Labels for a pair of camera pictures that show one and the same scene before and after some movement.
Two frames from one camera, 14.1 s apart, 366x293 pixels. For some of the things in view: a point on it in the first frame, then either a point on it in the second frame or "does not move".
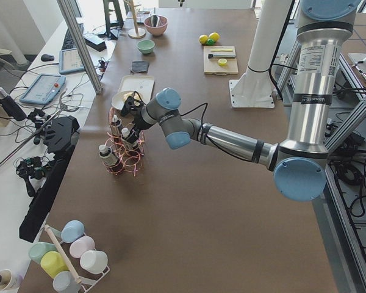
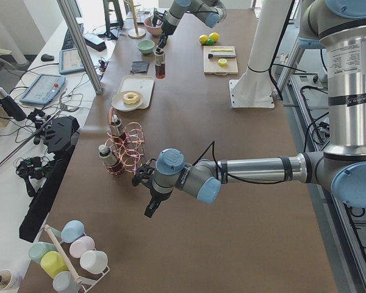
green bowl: [146, 46] does not move
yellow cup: [52, 263] does not move
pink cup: [80, 245] does not move
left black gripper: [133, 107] to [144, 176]
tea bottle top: [125, 132] to [160, 65]
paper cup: [0, 280] does not move
